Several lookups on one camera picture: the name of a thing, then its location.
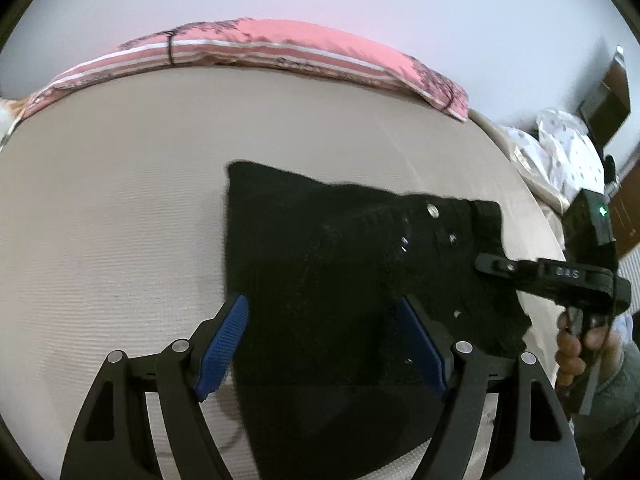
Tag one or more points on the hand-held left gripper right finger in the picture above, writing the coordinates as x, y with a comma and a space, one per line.
422, 350

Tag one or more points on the person's right hand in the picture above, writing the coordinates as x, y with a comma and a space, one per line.
567, 350

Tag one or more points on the pink striped pillow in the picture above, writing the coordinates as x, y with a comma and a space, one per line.
280, 50

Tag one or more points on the person's right forearm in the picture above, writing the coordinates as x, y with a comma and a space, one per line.
615, 410

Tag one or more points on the grey woven bed mat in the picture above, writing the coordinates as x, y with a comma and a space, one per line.
120, 185

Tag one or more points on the cream satin bed sheet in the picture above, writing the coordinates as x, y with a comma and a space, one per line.
525, 175

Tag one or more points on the brown wooden furniture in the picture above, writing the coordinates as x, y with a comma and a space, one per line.
612, 110

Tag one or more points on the white floral pillow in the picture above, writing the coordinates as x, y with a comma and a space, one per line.
7, 120

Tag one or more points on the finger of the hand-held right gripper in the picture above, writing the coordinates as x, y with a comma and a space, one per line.
505, 266

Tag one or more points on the black pants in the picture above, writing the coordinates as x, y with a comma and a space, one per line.
320, 280

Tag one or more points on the white dotted cloth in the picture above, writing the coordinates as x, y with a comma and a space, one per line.
565, 155

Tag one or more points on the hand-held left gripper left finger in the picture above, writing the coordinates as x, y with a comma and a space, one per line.
225, 347

